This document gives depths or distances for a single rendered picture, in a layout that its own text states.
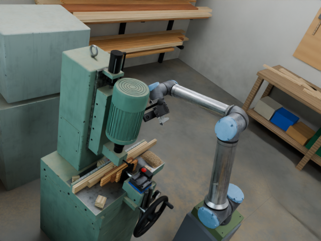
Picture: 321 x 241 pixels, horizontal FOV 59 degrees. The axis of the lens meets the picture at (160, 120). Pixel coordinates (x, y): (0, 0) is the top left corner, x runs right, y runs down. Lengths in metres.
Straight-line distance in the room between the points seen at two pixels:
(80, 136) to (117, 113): 0.36
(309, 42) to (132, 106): 3.35
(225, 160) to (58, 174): 0.99
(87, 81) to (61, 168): 0.67
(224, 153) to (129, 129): 0.54
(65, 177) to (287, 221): 2.38
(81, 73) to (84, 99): 0.14
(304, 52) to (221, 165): 3.00
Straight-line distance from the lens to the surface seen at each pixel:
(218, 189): 1.73
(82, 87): 1.49
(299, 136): 4.14
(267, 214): 3.31
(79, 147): 1.73
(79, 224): 1.94
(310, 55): 4.37
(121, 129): 1.43
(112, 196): 1.65
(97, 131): 1.59
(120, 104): 1.35
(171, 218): 2.78
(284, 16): 4.50
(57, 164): 1.91
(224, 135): 1.53
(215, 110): 1.71
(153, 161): 1.85
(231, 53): 4.91
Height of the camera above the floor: 2.22
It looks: 36 degrees down
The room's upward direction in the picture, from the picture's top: 18 degrees clockwise
